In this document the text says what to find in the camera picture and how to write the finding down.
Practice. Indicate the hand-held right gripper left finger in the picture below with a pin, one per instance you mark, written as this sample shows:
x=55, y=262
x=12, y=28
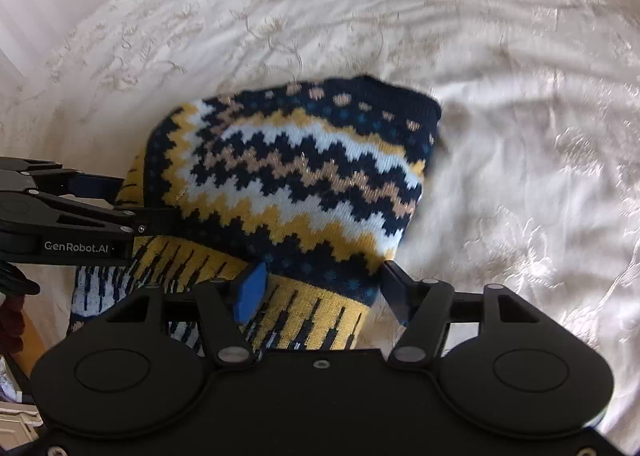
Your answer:
x=250, y=293

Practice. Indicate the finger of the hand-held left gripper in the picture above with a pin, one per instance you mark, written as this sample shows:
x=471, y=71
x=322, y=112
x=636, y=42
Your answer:
x=155, y=222
x=95, y=187

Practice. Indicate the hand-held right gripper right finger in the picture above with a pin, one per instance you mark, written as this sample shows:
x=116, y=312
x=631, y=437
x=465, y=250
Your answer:
x=397, y=293

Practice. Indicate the navy yellow zigzag knit sweater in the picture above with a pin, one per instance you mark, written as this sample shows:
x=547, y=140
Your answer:
x=300, y=171

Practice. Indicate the person's left forearm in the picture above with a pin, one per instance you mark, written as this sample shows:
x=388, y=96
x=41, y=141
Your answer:
x=11, y=326

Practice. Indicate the cream satin bedspread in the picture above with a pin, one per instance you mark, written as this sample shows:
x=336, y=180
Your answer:
x=500, y=161

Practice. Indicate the white storage box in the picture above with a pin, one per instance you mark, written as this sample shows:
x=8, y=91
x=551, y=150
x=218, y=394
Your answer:
x=17, y=428

